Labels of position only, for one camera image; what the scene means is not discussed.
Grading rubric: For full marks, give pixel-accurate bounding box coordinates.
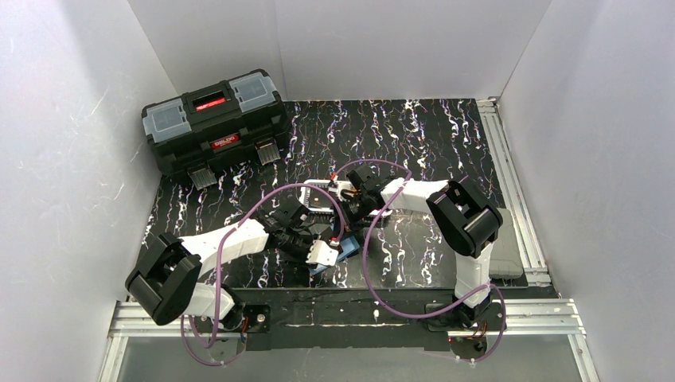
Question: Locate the white plastic basket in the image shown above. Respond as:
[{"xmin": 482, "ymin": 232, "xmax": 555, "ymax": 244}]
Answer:
[{"xmin": 298, "ymin": 179, "xmax": 392, "ymax": 218}]

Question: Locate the blue leather card holder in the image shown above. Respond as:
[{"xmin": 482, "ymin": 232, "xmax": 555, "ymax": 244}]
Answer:
[{"xmin": 306, "ymin": 237, "xmax": 361, "ymax": 275}]

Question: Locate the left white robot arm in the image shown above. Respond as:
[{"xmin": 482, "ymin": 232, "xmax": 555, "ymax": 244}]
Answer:
[{"xmin": 125, "ymin": 201, "xmax": 340, "ymax": 328}]

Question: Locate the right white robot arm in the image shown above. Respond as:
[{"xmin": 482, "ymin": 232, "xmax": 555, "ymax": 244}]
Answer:
[{"xmin": 342, "ymin": 165, "xmax": 503, "ymax": 327}]

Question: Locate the black red toolbox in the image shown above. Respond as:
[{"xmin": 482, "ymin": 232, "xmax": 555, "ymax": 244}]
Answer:
[{"xmin": 141, "ymin": 68, "xmax": 291, "ymax": 189}]

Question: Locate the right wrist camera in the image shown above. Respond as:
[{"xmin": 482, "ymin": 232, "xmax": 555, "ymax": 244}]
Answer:
[{"xmin": 327, "ymin": 177, "xmax": 357, "ymax": 201}]

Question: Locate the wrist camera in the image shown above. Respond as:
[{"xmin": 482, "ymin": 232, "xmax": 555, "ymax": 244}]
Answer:
[
  {"xmin": 306, "ymin": 240, "xmax": 340, "ymax": 267},
  {"xmin": 327, "ymin": 177, "xmax": 357, "ymax": 201}
]

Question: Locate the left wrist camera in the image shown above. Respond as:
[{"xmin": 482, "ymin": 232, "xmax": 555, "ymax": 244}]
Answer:
[{"xmin": 306, "ymin": 240, "xmax": 340, "ymax": 267}]

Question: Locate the aluminium frame rail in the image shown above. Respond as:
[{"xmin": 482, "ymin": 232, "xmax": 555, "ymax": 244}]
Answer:
[{"xmin": 98, "ymin": 97, "xmax": 599, "ymax": 381}]

